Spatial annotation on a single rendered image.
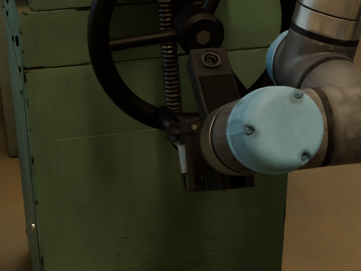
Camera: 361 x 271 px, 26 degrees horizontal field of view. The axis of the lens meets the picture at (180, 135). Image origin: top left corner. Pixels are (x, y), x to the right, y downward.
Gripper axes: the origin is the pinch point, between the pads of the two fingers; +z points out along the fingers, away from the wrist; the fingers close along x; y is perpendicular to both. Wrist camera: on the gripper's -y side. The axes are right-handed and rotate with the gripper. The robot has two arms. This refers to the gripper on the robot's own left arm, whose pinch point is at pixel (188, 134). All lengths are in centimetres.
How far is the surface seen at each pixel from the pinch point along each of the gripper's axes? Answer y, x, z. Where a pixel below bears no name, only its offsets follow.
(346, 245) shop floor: 27, 60, 90
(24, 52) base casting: -15.3, -19.0, 18.2
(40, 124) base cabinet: -5.0, -17.4, 24.2
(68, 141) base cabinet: -2.1, -13.2, 25.7
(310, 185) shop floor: 11, 63, 116
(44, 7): -21.1, -15.7, 15.0
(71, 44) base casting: -16.0, -12.0, 18.0
